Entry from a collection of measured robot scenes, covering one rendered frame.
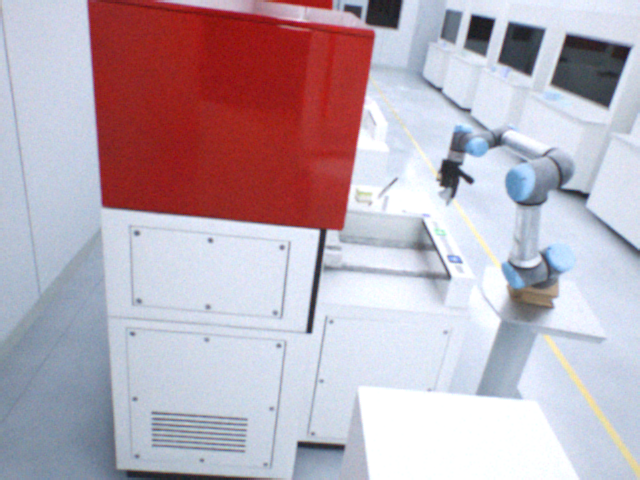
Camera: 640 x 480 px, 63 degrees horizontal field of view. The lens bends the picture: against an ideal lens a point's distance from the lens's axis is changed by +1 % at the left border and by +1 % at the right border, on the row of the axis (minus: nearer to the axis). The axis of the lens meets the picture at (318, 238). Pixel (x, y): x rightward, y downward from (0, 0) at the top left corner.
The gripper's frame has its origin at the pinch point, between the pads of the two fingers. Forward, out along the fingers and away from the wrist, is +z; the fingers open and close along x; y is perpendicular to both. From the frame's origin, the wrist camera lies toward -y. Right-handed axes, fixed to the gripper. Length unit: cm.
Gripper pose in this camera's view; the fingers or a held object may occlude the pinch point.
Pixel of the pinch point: (448, 203)
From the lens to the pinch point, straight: 237.6
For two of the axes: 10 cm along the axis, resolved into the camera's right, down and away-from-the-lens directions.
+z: -1.2, 8.9, 4.4
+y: -9.9, -1.0, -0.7
